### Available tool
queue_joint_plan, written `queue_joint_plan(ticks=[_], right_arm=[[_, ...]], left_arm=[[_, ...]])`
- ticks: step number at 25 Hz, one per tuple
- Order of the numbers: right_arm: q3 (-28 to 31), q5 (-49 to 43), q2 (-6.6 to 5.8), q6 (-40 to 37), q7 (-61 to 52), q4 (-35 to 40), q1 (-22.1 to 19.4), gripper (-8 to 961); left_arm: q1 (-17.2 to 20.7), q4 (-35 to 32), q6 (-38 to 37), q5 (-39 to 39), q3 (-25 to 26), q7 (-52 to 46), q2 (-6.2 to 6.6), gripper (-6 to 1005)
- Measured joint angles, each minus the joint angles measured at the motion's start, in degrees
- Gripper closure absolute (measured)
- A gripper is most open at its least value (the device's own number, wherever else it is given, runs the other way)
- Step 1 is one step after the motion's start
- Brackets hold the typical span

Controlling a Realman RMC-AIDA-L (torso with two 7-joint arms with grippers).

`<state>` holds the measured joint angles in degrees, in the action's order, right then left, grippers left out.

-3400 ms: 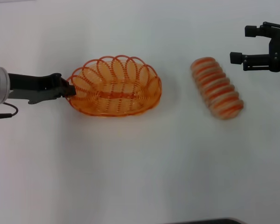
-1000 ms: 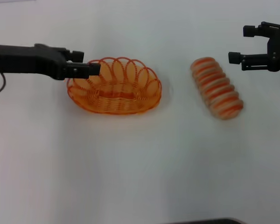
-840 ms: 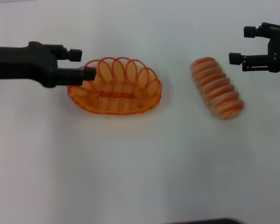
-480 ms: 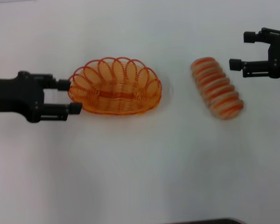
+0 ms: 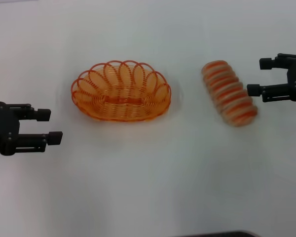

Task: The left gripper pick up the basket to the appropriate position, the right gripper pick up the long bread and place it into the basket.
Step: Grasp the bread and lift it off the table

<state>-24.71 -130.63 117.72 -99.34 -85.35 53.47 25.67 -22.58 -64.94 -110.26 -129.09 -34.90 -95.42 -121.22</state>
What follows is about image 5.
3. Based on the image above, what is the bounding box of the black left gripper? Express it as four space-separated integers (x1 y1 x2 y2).
0 101 63 157

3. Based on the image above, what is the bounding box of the orange striped bread loaf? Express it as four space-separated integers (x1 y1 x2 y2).
201 60 259 128

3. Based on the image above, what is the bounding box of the orange wire basket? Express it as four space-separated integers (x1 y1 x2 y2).
71 60 172 122

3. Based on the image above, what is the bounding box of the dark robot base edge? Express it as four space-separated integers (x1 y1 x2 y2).
185 231 259 237

